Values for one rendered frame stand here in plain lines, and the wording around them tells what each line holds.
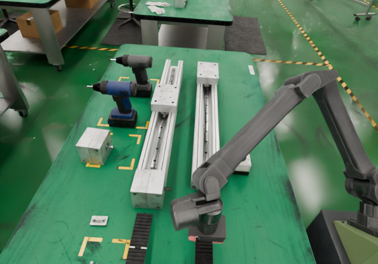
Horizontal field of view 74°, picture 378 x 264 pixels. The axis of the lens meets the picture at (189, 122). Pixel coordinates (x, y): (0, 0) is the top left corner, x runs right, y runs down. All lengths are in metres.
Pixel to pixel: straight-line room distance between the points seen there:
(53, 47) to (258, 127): 2.73
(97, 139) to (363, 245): 0.91
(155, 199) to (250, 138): 0.37
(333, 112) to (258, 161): 0.38
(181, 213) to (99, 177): 0.46
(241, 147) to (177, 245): 0.37
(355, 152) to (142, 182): 0.65
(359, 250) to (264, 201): 0.29
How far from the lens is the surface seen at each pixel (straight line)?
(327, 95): 0.81
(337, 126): 0.84
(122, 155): 1.05
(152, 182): 0.84
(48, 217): 0.96
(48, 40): 3.12
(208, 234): 0.72
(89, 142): 0.99
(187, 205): 0.63
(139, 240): 0.81
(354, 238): 0.94
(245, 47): 3.87
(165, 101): 1.09
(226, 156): 0.63
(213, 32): 2.54
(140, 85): 1.30
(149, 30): 2.59
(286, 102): 0.72
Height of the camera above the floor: 1.56
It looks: 42 degrees down
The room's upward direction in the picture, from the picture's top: 4 degrees clockwise
